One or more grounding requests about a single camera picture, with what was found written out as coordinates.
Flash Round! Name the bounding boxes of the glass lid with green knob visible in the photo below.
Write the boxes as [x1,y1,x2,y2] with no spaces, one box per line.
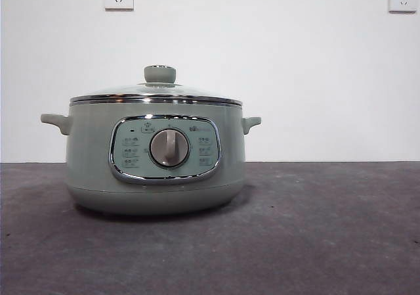
[70,64,243,107]

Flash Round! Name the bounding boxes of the pale green electric pot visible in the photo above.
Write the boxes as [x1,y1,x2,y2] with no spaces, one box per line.
[39,95,263,216]

